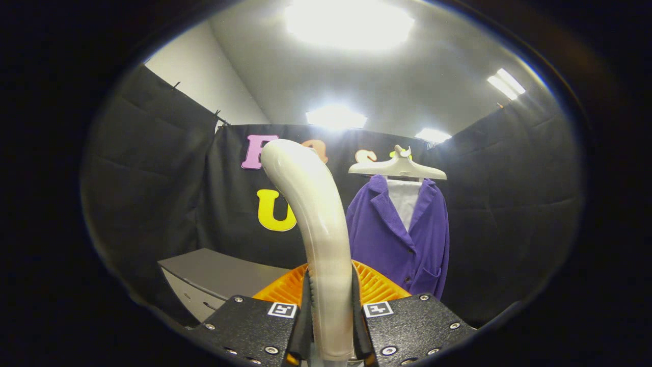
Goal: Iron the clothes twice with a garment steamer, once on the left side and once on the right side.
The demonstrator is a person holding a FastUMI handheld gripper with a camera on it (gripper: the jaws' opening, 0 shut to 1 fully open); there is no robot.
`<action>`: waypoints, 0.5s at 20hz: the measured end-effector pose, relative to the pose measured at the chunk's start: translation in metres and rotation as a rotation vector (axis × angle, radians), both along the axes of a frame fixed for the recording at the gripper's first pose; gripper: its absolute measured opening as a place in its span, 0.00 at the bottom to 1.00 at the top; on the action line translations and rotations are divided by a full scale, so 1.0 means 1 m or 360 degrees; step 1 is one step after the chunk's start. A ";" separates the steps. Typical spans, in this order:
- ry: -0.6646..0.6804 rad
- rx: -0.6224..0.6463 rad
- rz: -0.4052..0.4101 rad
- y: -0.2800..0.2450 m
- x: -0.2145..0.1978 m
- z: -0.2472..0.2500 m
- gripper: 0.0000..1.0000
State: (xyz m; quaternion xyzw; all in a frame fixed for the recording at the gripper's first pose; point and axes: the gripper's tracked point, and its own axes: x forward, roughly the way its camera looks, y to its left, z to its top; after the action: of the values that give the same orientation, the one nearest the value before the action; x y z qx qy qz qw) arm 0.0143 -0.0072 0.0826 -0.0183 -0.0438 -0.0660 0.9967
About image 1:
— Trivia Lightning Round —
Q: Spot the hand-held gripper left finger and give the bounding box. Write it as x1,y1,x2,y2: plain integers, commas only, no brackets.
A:
191,263,312,367

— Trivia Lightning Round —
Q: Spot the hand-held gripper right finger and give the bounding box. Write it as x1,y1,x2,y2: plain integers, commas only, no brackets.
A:
351,260,477,367

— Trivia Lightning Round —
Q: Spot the purple jacket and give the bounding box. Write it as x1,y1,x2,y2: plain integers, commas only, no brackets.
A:
345,175,450,300

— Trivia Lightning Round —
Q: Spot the white garment steamer head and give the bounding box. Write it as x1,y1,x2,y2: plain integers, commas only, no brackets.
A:
260,139,355,362

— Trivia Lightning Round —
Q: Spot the white shirt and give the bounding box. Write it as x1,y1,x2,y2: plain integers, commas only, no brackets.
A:
386,178,423,232

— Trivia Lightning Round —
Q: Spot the white clothes hanger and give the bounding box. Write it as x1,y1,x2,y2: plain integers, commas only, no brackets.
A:
348,145,447,180

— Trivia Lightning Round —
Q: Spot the grey cabinet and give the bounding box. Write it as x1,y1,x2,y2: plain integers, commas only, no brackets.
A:
158,248,292,323

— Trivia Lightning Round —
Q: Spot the black backdrop cloth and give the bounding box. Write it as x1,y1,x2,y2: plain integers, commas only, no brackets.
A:
80,66,584,328

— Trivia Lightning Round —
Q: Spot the rectangular ceiling light panel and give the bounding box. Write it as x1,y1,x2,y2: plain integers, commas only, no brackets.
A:
486,68,526,100

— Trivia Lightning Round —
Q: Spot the large round ceiling light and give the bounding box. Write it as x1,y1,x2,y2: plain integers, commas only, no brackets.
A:
284,0,415,50

